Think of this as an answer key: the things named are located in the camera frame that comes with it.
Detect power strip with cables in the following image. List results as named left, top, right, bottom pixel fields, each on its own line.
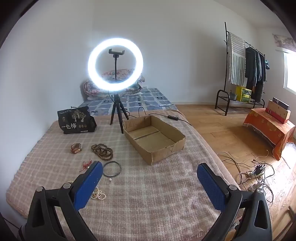
left=216, top=149, right=275, bottom=202

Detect red string bracelet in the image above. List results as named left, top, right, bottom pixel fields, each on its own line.
left=79, top=159, right=93, bottom=172

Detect window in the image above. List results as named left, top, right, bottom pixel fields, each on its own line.
left=283, top=50, right=296, bottom=93

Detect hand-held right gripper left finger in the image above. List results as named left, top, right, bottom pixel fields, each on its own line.
left=26, top=161, right=103, bottom=241

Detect folded floral quilt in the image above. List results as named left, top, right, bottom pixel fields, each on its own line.
left=83, top=69, right=146, bottom=100

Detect plaid blanket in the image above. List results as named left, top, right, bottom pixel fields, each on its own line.
left=6, top=110, right=241, bottom=241

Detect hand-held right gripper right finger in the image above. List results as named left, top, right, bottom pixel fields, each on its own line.
left=196, top=163, right=273, bottom=241

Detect dark flat box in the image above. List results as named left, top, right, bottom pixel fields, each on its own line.
left=272, top=97, right=290, bottom=111

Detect tan gift box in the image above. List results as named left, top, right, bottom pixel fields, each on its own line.
left=265, top=100, right=291, bottom=124

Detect wooden bead bracelet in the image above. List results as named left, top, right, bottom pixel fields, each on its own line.
left=91, top=143, right=113, bottom=160

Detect pearl bracelet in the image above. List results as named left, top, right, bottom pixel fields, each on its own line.
left=91, top=187, right=107, bottom=200

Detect dark thin bangle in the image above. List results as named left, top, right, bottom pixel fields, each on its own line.
left=102, top=161, right=122, bottom=178

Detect yellow crate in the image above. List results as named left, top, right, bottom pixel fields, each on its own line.
left=235, top=86, right=252, bottom=103

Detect hanging dark clothes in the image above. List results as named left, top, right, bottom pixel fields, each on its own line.
left=245, top=46, right=267, bottom=101

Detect striped towel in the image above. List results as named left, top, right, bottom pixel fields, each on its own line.
left=228, top=32, right=247, bottom=86

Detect black cable with switch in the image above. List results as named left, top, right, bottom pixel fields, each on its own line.
left=126, top=107, right=192, bottom=127

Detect orange cloth covered table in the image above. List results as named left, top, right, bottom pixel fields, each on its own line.
left=243, top=108, right=296, bottom=161

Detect black clothes rack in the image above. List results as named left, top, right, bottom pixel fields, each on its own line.
left=215, top=22, right=266, bottom=116

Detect black printed snack bag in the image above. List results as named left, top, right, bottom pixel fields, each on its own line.
left=57, top=107, right=97, bottom=135

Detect red strap wristwatch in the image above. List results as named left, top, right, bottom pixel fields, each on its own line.
left=70, top=143, right=83, bottom=154

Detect blue checked mattress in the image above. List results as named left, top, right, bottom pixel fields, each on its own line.
left=77, top=88, right=178, bottom=116

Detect black tripod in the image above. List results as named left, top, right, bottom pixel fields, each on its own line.
left=110, top=93, right=130, bottom=134

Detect cardboard box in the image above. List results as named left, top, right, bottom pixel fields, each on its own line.
left=122, top=115, right=186, bottom=166

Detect floral curtain valance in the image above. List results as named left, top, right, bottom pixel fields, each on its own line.
left=272, top=34, right=296, bottom=52

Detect white power strip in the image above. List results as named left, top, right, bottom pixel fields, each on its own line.
left=247, top=163, right=265, bottom=178

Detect white ring light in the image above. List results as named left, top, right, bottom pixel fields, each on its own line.
left=87, top=38, right=144, bottom=91

